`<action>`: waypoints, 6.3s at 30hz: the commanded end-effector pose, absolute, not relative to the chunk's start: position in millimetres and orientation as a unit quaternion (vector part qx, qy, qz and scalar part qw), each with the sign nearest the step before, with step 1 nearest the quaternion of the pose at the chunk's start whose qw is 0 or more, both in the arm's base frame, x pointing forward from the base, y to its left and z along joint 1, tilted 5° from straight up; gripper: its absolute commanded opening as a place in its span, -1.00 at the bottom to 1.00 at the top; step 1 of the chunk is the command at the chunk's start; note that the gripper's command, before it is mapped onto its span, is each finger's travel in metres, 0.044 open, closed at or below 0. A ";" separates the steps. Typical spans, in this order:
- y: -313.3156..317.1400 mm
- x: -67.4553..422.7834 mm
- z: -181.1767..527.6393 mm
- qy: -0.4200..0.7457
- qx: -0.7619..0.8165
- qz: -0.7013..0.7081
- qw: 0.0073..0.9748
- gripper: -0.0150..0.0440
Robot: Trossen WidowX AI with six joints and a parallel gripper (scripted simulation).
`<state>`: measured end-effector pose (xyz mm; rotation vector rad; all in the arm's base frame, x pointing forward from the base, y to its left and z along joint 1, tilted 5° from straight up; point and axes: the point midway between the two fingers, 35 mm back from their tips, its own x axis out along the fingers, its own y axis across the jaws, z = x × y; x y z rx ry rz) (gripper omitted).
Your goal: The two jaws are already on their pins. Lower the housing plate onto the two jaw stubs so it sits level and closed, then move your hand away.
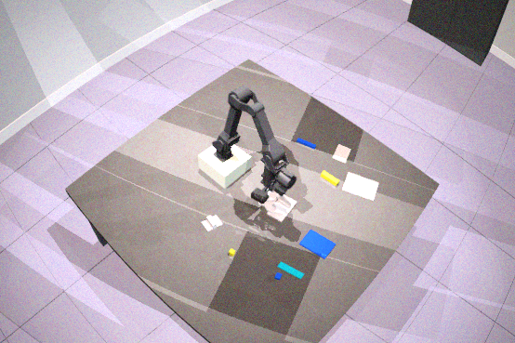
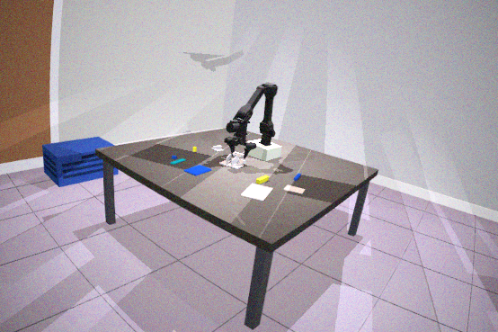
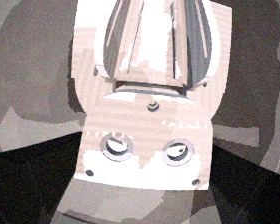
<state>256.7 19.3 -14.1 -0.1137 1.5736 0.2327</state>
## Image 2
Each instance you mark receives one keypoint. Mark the blue flat rectangular plate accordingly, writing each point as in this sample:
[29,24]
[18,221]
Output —
[198,170]

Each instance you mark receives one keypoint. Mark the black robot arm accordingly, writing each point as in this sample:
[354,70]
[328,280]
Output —
[245,113]

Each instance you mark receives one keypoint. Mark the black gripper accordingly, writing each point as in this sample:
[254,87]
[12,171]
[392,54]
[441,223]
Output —
[248,146]

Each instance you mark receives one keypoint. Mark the yellow rectangular block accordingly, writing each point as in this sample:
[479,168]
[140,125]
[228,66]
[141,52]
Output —
[262,179]

